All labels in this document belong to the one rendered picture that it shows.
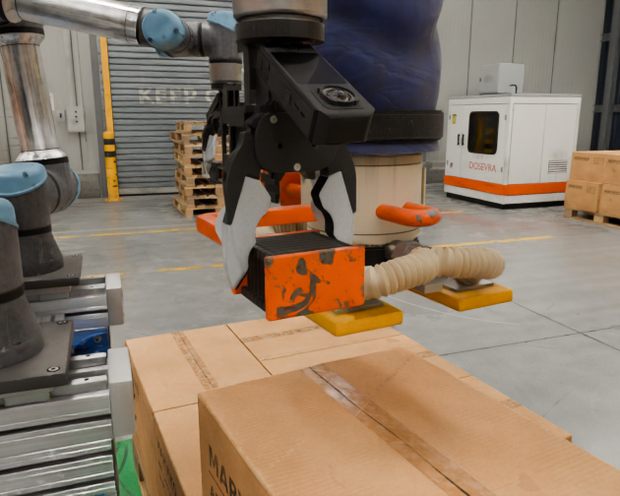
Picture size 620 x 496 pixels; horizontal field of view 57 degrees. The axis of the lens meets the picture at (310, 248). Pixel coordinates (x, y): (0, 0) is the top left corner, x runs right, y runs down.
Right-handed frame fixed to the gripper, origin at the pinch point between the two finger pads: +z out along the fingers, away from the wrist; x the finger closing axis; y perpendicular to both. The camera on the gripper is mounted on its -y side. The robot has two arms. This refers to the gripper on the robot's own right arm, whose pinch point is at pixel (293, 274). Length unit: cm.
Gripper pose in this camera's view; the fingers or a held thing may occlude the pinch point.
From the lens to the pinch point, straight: 47.9
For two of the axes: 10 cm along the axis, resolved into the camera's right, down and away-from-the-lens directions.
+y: -4.6, -2.0, 8.7
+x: -8.9, 1.1, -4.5
